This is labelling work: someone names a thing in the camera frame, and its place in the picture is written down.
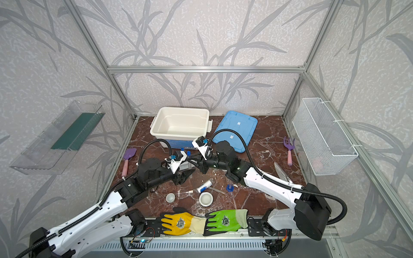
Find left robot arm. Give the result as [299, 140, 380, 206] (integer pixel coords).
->
[18, 147, 195, 258]

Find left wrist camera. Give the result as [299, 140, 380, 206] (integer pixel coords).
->
[165, 151, 182, 174]

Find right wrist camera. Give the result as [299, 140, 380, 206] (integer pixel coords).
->
[192, 136, 213, 160]

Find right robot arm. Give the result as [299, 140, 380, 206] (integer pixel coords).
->
[192, 136, 347, 241]

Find white blue label bottle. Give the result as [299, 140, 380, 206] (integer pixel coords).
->
[196, 180, 213, 194]

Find large white ceramic dish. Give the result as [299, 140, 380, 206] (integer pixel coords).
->
[199, 192, 214, 207]

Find blue plastic bin lid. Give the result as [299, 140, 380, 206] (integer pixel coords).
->
[213, 111, 258, 153]

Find yellow work glove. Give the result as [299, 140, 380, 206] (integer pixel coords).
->
[160, 207, 207, 236]

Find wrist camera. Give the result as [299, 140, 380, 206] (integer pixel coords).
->
[165, 151, 182, 174]
[192, 136, 213, 160]

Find green work glove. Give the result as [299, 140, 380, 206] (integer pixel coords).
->
[203, 209, 248, 237]

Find purple toy shovel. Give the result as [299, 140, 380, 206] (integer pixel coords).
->
[121, 148, 137, 178]

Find clear wall shelf green mat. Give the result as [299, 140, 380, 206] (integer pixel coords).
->
[10, 101, 105, 175]

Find metal tongs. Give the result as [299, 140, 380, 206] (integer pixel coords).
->
[274, 162, 293, 183]

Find white plastic storage bin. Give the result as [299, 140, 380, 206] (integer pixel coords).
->
[150, 107, 213, 149]

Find white test tube rack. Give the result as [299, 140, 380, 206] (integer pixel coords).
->
[176, 160, 198, 171]

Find test tube cork stopper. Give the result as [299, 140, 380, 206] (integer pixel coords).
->
[177, 190, 194, 198]

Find white wire mesh basket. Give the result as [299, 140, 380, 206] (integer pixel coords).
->
[293, 98, 358, 176]

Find aluminium frame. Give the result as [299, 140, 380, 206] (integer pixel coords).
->
[63, 1, 413, 238]

